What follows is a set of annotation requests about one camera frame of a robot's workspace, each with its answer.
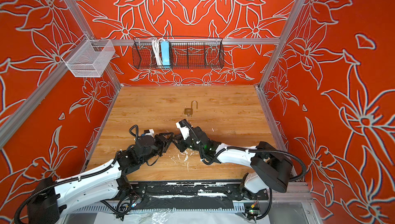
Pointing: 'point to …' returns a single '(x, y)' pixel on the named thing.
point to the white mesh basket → (91, 58)
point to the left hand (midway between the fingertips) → (175, 135)
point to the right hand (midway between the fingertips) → (169, 138)
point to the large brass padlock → (189, 111)
